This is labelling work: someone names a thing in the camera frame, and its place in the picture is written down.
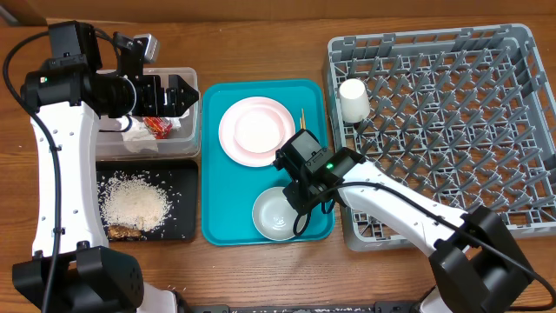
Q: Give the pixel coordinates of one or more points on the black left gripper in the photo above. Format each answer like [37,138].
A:
[156,108]

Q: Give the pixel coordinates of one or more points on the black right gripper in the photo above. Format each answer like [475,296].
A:
[294,191]

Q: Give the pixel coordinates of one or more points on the white napkin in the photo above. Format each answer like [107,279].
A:
[179,122]
[138,137]

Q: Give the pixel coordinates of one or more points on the grey bowl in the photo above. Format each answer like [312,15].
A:
[273,215]

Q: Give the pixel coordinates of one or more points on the red wrapper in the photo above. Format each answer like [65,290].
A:
[159,127]

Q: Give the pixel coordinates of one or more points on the small pink plate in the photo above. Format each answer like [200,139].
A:
[259,130]

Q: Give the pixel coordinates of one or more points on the large pink plate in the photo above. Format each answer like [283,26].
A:
[227,131]

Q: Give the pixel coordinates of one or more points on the cream cup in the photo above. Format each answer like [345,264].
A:
[355,105]

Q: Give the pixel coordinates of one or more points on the rice pile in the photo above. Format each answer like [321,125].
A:
[145,201]

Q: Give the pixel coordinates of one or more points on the brown food scrap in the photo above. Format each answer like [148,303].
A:
[119,232]

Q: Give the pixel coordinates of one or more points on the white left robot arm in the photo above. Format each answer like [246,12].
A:
[73,269]

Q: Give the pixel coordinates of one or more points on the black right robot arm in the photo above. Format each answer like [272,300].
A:
[477,264]

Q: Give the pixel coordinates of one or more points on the grey dishwasher rack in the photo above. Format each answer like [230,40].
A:
[465,116]

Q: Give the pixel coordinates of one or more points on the black right motor box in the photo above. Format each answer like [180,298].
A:
[302,150]

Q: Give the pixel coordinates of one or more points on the clear plastic bin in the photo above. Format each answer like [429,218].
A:
[185,142]

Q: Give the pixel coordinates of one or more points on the black plastic tray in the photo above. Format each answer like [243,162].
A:
[183,174]

